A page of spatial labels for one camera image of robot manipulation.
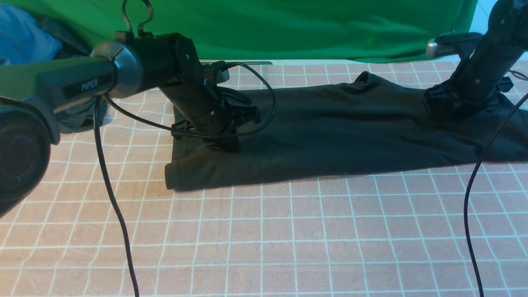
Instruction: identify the gray long-sleeved shirt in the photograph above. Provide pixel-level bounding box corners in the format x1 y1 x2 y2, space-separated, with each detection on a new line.
165 72 514 191

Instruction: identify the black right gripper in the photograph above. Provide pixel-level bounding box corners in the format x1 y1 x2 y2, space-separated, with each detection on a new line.
425 33 522 120

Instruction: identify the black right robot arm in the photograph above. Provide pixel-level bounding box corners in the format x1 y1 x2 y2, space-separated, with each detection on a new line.
425 0 528 121

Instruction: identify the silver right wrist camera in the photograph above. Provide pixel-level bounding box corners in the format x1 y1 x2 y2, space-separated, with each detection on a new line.
425 32 483 59

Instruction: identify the green backdrop cloth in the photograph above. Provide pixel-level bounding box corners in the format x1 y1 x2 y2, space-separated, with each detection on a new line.
8 0 478 64

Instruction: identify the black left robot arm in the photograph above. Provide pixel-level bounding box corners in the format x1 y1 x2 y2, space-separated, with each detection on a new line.
0 31 261 216

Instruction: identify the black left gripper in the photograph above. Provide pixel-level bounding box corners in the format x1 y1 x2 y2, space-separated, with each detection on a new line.
160 82 262 152

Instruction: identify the dark gray crumpled garment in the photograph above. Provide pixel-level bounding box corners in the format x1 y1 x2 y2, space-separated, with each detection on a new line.
34 15 108 134

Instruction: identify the blue crumpled garment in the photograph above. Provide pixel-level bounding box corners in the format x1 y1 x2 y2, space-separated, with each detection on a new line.
0 3 62 66

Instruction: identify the black right camera cable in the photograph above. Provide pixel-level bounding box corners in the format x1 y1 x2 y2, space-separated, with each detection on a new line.
463 70 528 297

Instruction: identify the pink checkered tablecloth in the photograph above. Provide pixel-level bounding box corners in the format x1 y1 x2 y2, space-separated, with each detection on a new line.
0 61 528 297

